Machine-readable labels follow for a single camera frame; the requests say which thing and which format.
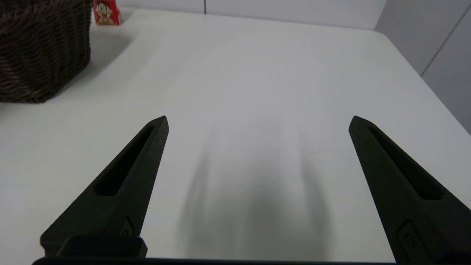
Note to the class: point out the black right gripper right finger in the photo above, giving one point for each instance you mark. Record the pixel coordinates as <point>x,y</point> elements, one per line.
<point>412,198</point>

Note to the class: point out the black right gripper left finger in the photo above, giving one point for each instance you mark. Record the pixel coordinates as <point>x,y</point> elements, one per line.
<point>128,191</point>

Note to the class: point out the small red snack packet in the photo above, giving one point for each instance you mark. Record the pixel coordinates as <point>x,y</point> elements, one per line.
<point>106,13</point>

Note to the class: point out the dark brown wicker basket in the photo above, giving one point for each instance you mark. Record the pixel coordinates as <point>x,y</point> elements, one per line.
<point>40,51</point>

